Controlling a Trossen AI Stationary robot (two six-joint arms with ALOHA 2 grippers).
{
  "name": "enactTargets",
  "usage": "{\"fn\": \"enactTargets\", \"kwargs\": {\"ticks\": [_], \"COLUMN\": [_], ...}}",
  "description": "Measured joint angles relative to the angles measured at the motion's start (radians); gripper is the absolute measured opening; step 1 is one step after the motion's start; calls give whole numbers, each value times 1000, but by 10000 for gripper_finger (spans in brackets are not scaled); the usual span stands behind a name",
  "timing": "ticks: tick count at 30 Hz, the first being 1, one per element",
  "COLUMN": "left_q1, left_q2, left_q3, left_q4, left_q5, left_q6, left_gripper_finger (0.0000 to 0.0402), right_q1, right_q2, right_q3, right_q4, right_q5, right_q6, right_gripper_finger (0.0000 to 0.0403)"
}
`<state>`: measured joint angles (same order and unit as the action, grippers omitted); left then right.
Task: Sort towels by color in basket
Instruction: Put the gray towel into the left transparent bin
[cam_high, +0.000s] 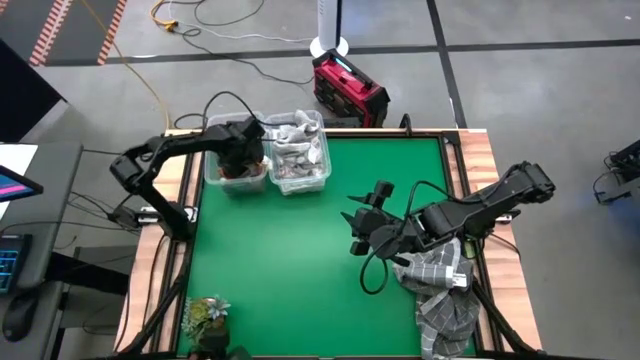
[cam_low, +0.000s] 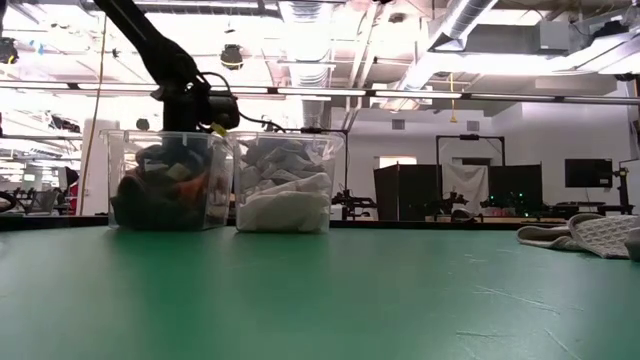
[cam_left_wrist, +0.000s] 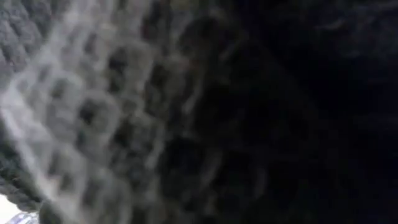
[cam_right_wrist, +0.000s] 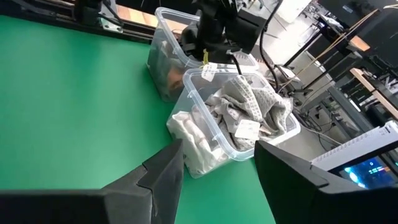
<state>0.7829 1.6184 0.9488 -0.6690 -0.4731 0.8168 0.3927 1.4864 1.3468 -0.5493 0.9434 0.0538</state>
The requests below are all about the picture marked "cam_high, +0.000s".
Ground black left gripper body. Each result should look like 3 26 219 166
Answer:
219 116 267 178

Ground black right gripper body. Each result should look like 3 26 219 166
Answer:
349 201 430 259

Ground white towel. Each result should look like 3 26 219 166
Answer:
274 142 326 184

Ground light grey waffle towel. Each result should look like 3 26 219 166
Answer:
277 109 321 146

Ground grey towel solid white lines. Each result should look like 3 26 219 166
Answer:
392 238 476 301

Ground dark grey towel dotted lines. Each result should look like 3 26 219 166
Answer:
415 287 482 360

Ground clear plastic bin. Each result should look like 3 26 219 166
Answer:
265 108 333 196
202 112 271 196

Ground red and black power station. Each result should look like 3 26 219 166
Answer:
311 48 392 129

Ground wooden table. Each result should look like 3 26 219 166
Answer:
113 127 544 360

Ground green succulent plant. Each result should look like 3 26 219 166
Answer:
180 294 232 351

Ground grey desk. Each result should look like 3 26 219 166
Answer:
0 142 85 360

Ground black cabinet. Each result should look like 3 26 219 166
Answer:
0 39 67 144

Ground white paper sheet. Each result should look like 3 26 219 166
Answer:
0 143 39 176

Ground computer monitor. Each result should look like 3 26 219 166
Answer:
0 164 45 204

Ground backlit keyboard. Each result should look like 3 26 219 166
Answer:
0 234 32 296

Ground black computer mouse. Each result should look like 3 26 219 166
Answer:
1 292 40 344

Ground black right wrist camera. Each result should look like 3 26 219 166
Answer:
373 179 396 202

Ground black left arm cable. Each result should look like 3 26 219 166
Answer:
172 90 301 132

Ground small black cable loop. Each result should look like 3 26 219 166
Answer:
172 112 209 131

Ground long black floor cable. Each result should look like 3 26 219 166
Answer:
179 27 315 86

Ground long yellow floor cable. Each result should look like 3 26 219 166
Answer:
78 0 172 131

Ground white floor cable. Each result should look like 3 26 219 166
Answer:
166 0 315 45

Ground looped black floor cable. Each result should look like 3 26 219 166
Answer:
192 0 266 28

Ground yellow extension cord plug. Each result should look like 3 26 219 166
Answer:
149 0 180 33

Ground black equipment with cables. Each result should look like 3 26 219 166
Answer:
592 139 640 206

